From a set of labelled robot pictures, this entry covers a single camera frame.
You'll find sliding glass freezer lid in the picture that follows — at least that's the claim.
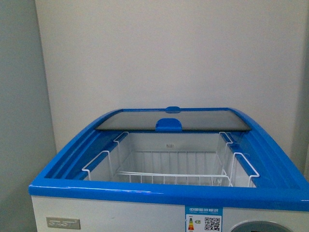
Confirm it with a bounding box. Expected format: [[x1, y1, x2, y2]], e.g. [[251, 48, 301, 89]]
[[97, 106, 251, 132]]

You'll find white chest freezer blue rim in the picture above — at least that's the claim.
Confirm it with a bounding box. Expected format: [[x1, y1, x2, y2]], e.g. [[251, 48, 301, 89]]
[[28, 106, 309, 232]]

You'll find energy rating label sticker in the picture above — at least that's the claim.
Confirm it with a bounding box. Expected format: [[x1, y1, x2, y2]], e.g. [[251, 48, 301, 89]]
[[185, 205, 223, 232]]

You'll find silver brand badge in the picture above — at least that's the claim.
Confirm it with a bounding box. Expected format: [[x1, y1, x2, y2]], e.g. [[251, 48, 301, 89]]
[[46, 217, 81, 230]]

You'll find oval grey control panel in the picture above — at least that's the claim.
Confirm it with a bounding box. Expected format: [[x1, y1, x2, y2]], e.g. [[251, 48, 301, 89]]
[[231, 221, 292, 232]]

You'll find white wire freezer basket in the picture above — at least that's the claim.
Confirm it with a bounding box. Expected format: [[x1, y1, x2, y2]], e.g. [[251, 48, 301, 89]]
[[82, 131, 260, 188]]

